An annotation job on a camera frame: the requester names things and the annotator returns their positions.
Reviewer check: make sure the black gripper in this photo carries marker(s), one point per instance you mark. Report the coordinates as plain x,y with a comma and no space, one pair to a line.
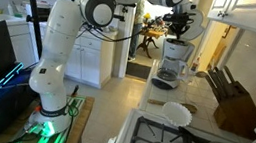
181,19

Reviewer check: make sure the black filter basket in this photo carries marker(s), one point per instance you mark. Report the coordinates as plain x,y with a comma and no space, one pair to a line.
179,40

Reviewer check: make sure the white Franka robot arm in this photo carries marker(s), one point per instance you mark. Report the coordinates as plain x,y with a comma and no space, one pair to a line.
60,38

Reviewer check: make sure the white drip coffee machine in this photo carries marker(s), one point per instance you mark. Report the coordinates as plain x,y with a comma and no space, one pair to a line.
178,51

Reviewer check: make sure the glass coffee carafe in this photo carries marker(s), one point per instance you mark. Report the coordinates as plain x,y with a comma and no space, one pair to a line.
170,72

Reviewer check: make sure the wooden dining table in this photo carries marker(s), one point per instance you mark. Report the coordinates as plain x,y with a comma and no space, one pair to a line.
151,34

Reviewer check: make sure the yellow table lamp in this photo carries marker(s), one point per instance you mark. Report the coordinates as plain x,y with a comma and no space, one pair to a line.
147,17

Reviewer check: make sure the small sauce bottle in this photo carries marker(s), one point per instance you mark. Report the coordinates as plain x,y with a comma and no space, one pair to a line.
196,65

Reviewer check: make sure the standing person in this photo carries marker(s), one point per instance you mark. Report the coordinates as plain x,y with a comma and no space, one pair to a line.
137,32

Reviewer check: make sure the round metal cabinet knob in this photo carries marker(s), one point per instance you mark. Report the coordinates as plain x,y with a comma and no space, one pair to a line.
225,15
220,13

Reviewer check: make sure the dark door mat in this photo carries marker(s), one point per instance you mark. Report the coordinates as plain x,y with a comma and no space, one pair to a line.
138,70

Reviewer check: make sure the wooden spoon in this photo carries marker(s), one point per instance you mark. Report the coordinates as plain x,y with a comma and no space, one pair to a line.
155,102

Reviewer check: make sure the white plate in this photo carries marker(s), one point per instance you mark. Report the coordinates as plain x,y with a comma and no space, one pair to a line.
177,114

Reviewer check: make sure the white island cabinet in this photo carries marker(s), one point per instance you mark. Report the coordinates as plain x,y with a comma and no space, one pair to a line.
90,66

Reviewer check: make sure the large wooden knife block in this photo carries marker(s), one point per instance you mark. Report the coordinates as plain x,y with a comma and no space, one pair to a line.
239,114

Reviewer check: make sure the white gas stove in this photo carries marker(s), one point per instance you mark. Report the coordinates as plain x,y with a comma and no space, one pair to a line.
126,128

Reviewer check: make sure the wooden base board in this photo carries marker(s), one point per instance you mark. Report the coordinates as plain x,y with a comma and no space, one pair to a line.
82,119

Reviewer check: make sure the silver toaster oven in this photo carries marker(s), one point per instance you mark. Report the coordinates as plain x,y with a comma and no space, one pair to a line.
42,11

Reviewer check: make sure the white sink cabinet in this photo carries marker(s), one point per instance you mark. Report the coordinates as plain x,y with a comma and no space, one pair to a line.
21,43

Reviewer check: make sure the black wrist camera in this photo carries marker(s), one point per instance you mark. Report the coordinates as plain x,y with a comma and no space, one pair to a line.
168,17

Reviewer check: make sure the black stereo camera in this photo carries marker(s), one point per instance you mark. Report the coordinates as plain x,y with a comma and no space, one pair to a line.
129,4

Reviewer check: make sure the black camera stand pole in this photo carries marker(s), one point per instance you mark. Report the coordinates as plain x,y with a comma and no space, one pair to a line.
34,8

